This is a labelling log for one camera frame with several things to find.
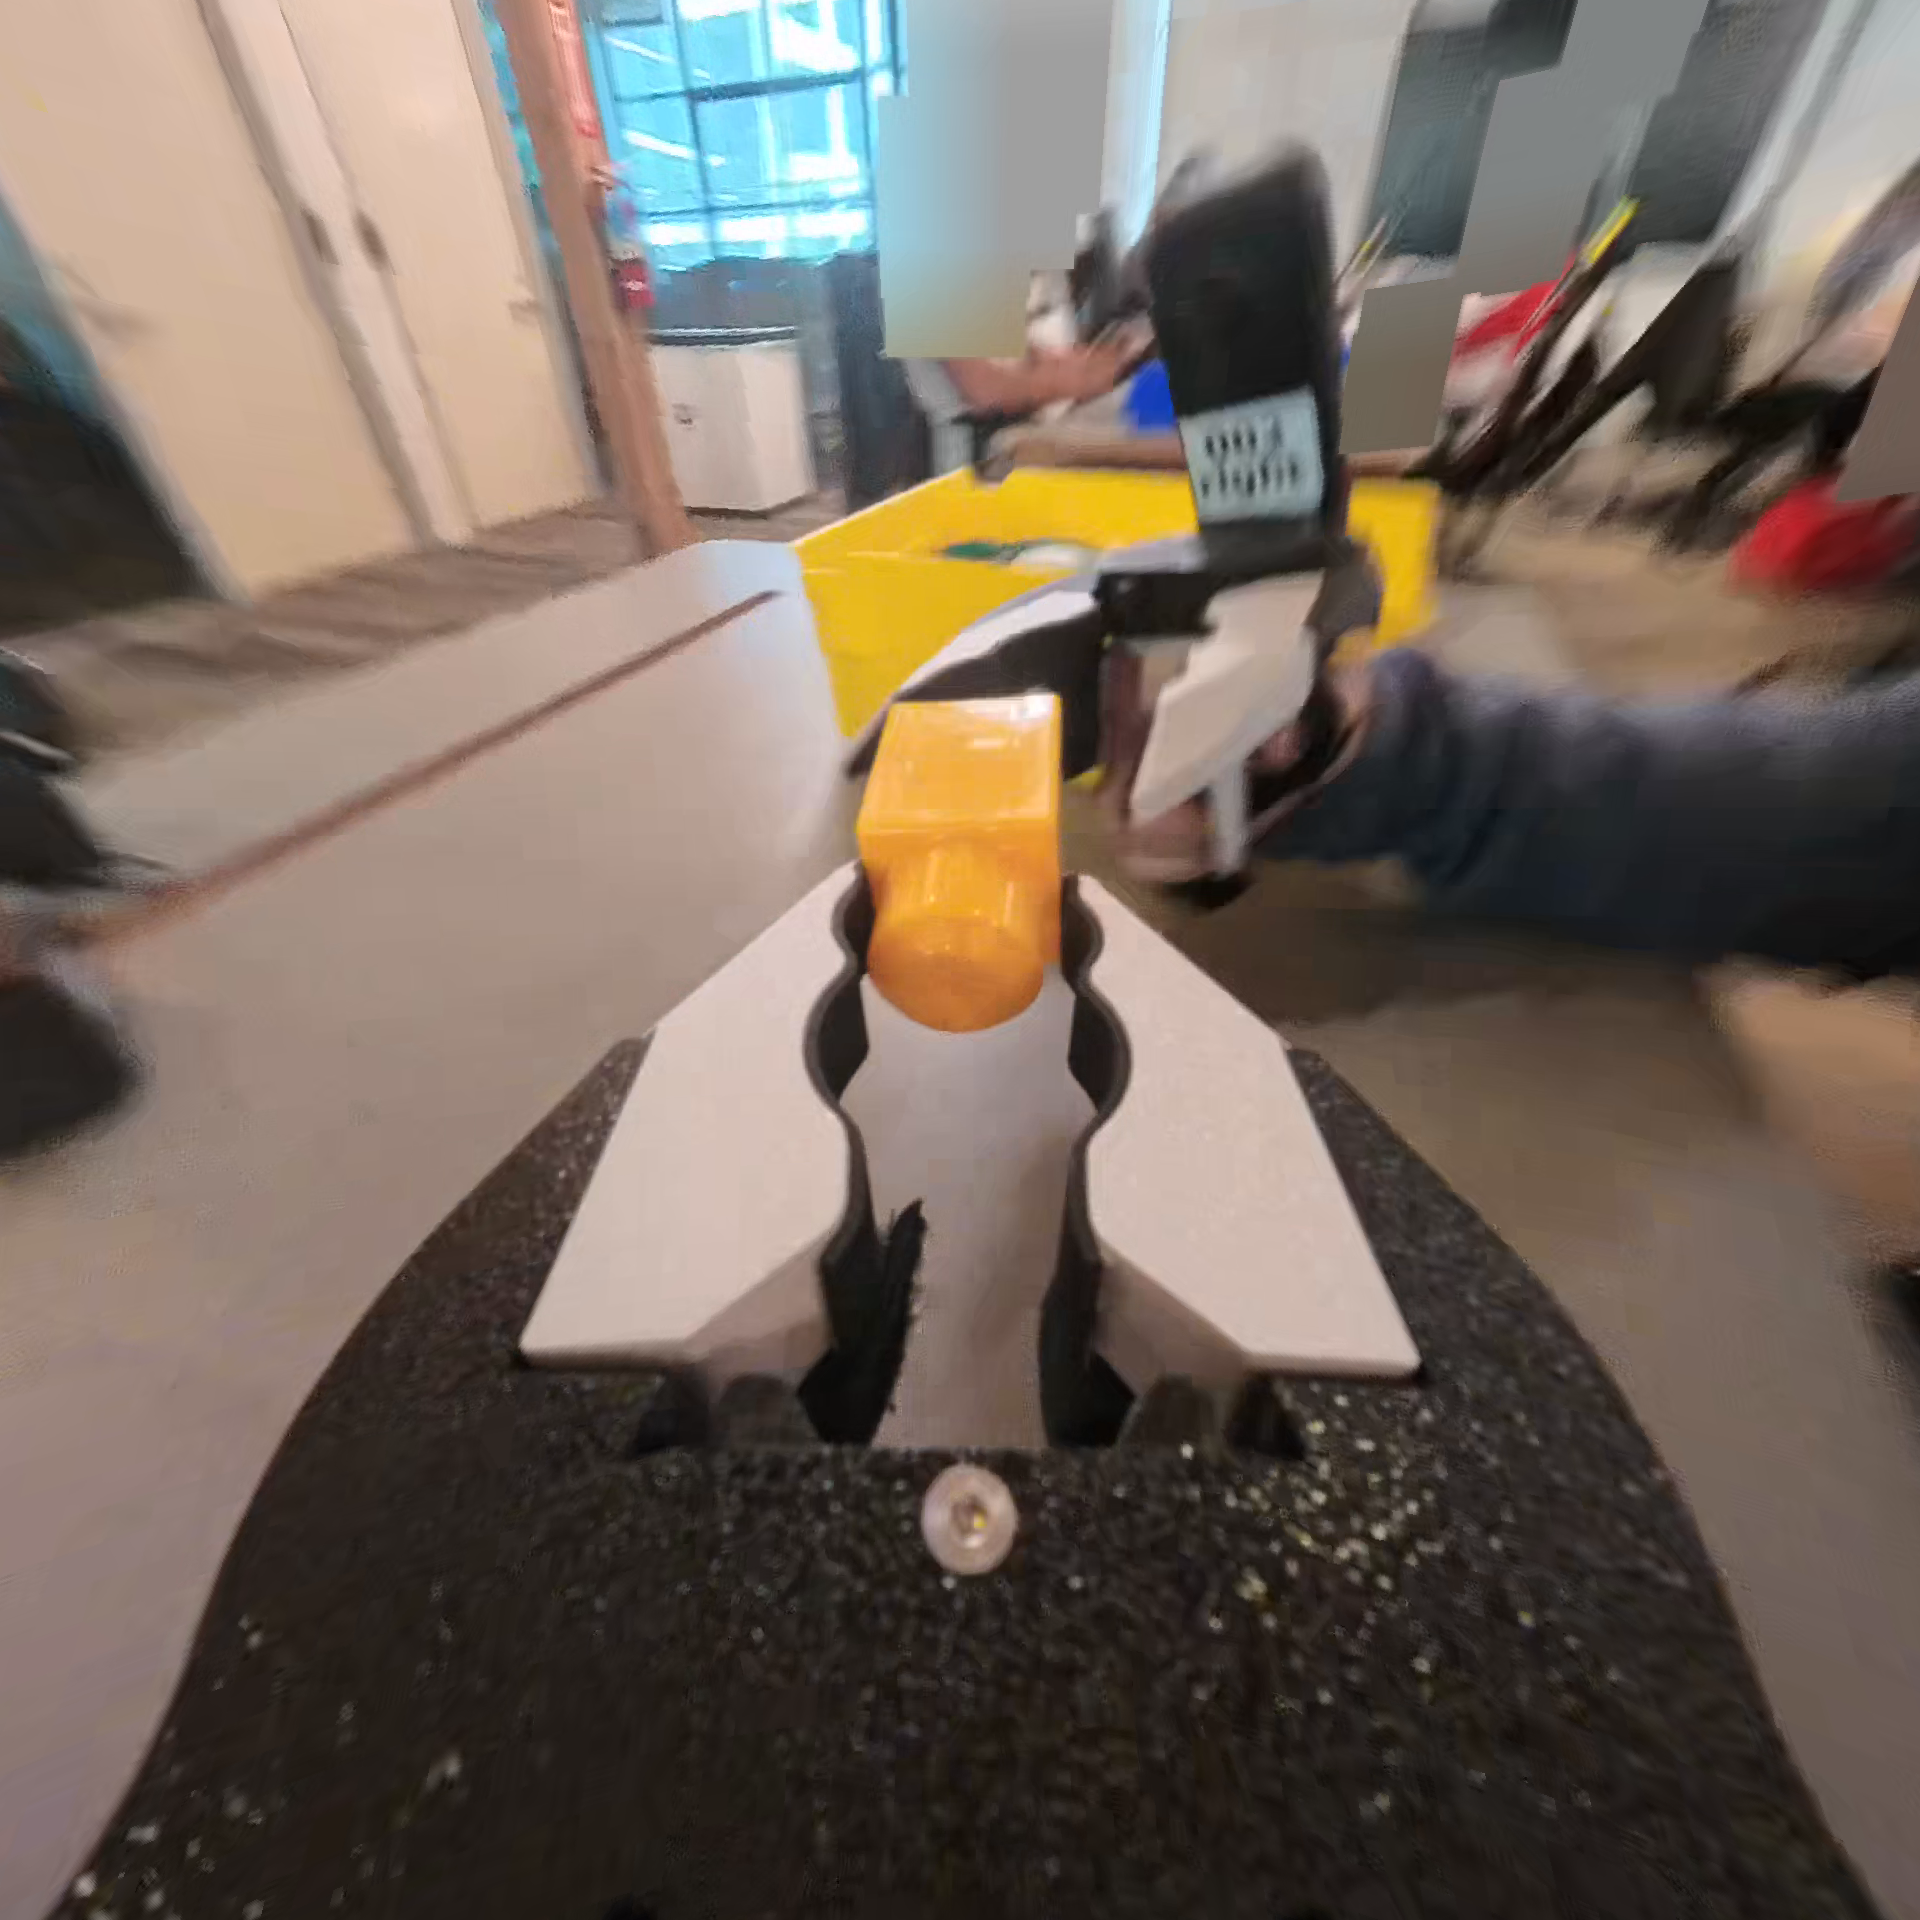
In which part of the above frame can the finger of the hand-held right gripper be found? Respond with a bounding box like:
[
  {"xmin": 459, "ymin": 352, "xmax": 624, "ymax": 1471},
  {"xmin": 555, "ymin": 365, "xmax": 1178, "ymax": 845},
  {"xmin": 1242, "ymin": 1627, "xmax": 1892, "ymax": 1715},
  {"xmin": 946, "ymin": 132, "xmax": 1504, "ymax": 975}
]
[
  {"xmin": 1126, "ymin": 578, "xmax": 1327, "ymax": 832},
  {"xmin": 845, "ymin": 576, "xmax": 1114, "ymax": 779}
]

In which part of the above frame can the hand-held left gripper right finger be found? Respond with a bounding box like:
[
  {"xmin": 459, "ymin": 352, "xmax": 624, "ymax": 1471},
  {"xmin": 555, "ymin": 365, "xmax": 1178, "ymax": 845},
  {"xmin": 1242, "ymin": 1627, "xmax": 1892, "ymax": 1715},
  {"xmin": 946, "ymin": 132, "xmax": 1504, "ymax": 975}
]
[{"xmin": 1042, "ymin": 873, "xmax": 1426, "ymax": 1419}]

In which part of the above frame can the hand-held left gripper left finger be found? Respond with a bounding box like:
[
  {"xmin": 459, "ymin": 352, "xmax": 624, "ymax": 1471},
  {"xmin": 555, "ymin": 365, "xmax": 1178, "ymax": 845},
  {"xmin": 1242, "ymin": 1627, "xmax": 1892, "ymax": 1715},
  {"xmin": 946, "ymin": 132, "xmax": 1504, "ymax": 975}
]
[{"xmin": 518, "ymin": 863, "xmax": 903, "ymax": 1412}]

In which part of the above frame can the yellow plastic bin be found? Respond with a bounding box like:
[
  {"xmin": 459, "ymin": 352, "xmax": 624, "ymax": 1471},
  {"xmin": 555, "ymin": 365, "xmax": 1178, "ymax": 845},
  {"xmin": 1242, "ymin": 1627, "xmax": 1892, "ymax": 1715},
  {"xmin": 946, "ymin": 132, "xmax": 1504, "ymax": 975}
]
[{"xmin": 790, "ymin": 464, "xmax": 1444, "ymax": 741}]

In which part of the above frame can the orange plastic block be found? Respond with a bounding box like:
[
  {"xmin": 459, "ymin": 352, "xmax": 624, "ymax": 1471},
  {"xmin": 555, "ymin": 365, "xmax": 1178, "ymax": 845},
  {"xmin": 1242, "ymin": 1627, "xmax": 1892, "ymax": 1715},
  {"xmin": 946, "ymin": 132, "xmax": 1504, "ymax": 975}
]
[{"xmin": 854, "ymin": 691, "xmax": 1067, "ymax": 1036}]

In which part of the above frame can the person's right forearm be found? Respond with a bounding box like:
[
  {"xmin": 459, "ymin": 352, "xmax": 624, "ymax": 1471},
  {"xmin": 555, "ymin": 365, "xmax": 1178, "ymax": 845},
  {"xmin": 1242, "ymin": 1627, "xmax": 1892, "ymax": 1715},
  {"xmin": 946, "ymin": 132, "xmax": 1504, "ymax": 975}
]
[{"xmin": 1259, "ymin": 650, "xmax": 1920, "ymax": 969}]

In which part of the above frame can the person's right hand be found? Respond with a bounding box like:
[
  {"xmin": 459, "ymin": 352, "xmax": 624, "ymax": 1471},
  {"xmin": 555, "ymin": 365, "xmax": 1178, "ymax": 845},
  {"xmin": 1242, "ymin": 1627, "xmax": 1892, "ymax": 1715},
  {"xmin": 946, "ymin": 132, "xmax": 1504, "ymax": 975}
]
[{"xmin": 1116, "ymin": 660, "xmax": 1390, "ymax": 909}]

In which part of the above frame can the red white cloth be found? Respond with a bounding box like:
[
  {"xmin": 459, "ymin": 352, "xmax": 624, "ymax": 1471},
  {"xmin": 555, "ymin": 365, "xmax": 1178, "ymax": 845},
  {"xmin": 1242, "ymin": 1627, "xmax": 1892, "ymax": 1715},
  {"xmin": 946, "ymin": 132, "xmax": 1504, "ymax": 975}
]
[{"xmin": 1453, "ymin": 279, "xmax": 1577, "ymax": 407}]

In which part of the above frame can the black coat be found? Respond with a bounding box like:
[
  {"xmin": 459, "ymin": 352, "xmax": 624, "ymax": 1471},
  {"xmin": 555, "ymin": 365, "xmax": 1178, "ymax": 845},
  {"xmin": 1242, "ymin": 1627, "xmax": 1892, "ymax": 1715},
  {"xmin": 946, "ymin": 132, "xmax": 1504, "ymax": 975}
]
[{"xmin": 829, "ymin": 248, "xmax": 933, "ymax": 511}]

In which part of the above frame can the white cabinet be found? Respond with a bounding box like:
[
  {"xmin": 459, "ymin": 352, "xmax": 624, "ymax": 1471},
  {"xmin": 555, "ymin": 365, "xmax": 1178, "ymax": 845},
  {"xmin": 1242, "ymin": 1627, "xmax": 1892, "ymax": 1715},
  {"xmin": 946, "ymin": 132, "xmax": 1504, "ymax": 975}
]
[{"xmin": 650, "ymin": 331, "xmax": 822, "ymax": 518}]

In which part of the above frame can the black office chair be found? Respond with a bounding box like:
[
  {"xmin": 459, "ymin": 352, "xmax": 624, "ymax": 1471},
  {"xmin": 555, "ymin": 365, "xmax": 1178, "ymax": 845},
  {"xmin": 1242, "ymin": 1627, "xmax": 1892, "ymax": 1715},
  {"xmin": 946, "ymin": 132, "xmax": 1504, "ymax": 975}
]
[{"xmin": 1426, "ymin": 255, "xmax": 1920, "ymax": 519}]

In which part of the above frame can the large window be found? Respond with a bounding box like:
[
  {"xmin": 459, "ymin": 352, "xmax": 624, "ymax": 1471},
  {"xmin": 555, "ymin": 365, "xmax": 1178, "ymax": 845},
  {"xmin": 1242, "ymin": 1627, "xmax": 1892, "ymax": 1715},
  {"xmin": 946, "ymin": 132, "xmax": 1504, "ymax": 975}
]
[{"xmin": 583, "ymin": 0, "xmax": 906, "ymax": 272}]

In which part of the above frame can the red bag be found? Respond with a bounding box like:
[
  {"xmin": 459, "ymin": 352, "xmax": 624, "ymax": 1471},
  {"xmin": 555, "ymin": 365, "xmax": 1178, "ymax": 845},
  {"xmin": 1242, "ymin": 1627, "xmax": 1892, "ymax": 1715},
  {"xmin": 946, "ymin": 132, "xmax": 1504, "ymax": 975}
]
[{"xmin": 1730, "ymin": 475, "xmax": 1920, "ymax": 596}]

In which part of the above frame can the white door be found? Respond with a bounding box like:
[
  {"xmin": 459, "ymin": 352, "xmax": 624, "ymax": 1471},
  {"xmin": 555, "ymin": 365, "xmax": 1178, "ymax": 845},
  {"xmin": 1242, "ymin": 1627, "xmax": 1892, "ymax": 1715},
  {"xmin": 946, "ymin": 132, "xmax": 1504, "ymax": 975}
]
[
  {"xmin": 31, "ymin": 0, "xmax": 429, "ymax": 595},
  {"xmin": 279, "ymin": 0, "xmax": 603, "ymax": 533}
]

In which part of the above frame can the black charger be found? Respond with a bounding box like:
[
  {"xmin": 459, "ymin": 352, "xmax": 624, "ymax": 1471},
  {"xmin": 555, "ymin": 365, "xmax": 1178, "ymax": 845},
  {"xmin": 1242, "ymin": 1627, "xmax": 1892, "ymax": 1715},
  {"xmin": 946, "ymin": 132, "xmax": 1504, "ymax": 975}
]
[{"xmin": 0, "ymin": 961, "xmax": 144, "ymax": 1162}]

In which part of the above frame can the black bag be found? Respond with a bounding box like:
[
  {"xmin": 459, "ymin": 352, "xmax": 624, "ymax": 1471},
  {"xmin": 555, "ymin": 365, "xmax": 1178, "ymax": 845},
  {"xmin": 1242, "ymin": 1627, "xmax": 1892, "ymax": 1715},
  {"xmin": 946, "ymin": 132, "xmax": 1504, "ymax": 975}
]
[{"xmin": 0, "ymin": 645, "xmax": 114, "ymax": 902}]

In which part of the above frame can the wooden post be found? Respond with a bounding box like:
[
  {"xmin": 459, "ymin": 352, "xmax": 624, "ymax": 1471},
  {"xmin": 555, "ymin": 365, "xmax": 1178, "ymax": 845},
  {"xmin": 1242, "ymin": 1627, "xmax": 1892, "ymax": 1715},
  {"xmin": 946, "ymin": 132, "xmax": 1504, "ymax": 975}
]
[{"xmin": 492, "ymin": 0, "xmax": 697, "ymax": 561}]

